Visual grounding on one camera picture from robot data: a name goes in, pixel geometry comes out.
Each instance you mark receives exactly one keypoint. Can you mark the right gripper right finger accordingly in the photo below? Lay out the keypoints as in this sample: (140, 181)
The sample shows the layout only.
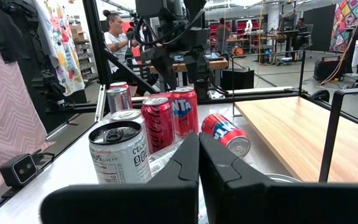
(244, 202)

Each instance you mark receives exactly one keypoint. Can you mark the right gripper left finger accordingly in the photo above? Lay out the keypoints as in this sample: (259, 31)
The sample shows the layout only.
(166, 199)

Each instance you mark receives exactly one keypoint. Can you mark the white Celsius can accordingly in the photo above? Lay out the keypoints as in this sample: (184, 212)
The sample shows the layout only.
(162, 158)
(120, 155)

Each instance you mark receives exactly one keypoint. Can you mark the red Fanta can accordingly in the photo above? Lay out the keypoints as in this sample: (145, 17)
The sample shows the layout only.
(183, 112)
(222, 130)

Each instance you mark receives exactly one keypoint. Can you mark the red Coke Zero can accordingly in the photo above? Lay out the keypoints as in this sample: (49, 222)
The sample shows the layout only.
(158, 124)

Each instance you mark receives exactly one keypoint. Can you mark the blue silver Red Bull can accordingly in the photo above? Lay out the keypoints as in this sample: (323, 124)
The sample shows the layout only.
(118, 101)

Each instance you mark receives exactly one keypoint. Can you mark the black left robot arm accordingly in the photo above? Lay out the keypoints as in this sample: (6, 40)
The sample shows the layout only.
(169, 28)

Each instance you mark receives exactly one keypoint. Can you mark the black equipment box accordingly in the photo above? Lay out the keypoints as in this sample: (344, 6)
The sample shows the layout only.
(237, 79)

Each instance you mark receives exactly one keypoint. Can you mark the wooden table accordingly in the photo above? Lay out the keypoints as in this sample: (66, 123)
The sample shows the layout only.
(216, 64)

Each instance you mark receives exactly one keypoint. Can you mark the black speaker box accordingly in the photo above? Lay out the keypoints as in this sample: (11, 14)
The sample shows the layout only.
(328, 70)

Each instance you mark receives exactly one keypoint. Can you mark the storage rack with boxes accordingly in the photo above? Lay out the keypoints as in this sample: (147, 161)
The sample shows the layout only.
(84, 56)

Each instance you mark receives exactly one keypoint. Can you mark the person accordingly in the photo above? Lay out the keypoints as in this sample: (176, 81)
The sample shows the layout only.
(223, 34)
(301, 28)
(115, 40)

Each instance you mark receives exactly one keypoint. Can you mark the black lattice stand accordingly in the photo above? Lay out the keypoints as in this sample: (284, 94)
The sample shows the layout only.
(47, 74)

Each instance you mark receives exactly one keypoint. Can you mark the pink chevron cloth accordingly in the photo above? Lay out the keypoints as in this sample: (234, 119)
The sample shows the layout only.
(5, 124)

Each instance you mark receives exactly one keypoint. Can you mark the floral printed cloth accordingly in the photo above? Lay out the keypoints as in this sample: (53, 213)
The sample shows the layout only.
(62, 46)

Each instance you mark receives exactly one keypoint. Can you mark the dark partition panel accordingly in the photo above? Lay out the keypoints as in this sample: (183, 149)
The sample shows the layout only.
(320, 28)

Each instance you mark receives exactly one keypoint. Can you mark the colourful mural panel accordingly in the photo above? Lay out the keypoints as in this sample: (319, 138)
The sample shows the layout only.
(346, 21)

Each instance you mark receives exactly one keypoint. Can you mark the black cloth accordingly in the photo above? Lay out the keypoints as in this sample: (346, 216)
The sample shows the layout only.
(2, 28)

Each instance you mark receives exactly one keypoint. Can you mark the wooden shelf with black frame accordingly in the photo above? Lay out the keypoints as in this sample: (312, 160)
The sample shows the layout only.
(291, 133)

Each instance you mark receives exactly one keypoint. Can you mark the silver aluminium rail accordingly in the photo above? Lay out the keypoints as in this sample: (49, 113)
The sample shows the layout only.
(99, 104)

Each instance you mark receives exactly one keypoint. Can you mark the black table-level camera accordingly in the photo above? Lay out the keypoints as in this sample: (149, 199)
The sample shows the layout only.
(19, 170)

